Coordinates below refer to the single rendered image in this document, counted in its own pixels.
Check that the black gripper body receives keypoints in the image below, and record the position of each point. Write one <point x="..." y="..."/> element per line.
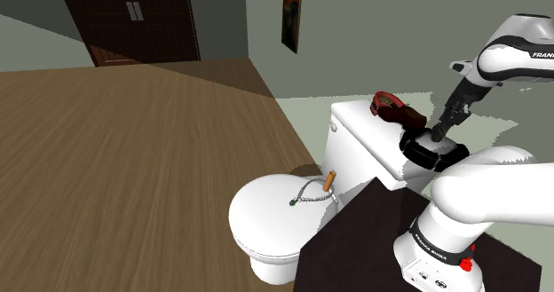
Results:
<point x="469" y="93"/>

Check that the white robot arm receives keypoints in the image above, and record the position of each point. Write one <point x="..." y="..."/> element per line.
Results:
<point x="476" y="191"/>

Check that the red shoe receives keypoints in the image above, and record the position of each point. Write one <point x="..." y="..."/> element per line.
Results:
<point x="400" y="113"/>

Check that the black band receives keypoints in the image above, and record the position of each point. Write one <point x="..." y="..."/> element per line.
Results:
<point x="419" y="153"/>

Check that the orange cylinder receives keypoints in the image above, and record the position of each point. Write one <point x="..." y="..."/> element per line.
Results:
<point x="329" y="181"/>

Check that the dark robot stand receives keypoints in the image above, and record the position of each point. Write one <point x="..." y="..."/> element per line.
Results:
<point x="359" y="239"/>

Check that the white toilet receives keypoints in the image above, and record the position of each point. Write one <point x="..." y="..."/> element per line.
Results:
<point x="268" y="213"/>

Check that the dark brown door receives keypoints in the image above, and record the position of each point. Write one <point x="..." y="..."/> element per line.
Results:
<point x="143" y="36"/>

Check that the orange wall picture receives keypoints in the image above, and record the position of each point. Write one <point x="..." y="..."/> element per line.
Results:
<point x="291" y="14"/>

